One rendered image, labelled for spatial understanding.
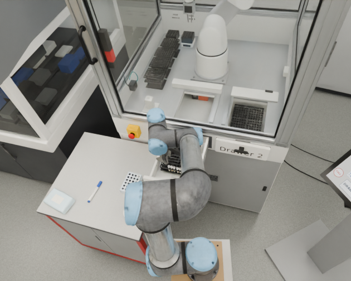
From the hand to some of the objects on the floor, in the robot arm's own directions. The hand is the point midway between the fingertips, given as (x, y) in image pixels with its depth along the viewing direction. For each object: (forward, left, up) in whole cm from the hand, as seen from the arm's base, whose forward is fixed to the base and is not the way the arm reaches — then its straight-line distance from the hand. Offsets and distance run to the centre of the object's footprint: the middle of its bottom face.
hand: (168, 160), depth 140 cm
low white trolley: (+4, +38, -98) cm, 105 cm away
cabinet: (+57, -36, -100) cm, 120 cm away
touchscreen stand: (-47, -88, -96) cm, 138 cm away
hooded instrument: (+119, +130, -102) cm, 204 cm away
